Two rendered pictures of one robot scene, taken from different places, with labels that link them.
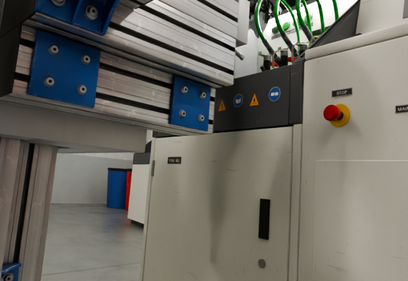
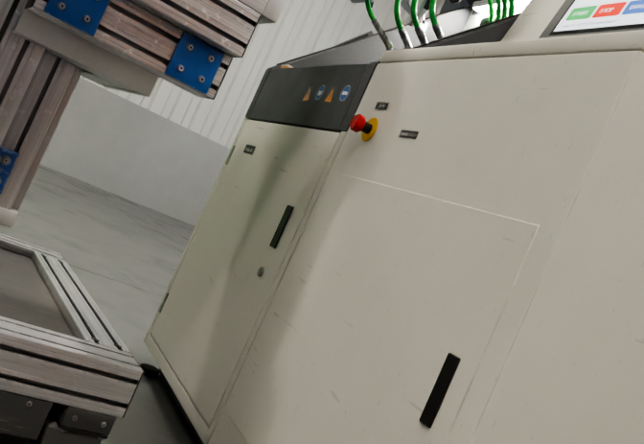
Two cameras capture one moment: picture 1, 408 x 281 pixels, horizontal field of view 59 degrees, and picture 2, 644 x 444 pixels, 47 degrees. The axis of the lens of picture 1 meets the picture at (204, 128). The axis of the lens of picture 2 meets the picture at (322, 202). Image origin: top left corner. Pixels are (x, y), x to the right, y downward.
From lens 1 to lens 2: 0.88 m
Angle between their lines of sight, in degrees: 15
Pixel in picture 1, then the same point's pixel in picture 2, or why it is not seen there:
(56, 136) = (69, 54)
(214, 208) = (254, 210)
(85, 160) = not seen: hidden behind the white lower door
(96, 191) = not seen: hidden behind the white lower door
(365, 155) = (365, 175)
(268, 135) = (322, 138)
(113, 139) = (121, 74)
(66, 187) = (199, 198)
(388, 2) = (537, 22)
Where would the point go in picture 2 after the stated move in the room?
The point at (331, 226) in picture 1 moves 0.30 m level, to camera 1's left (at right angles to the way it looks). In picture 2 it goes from (316, 240) to (188, 182)
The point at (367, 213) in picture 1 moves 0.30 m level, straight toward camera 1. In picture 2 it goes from (340, 231) to (238, 184)
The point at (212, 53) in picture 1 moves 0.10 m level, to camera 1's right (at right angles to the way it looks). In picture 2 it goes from (222, 21) to (270, 39)
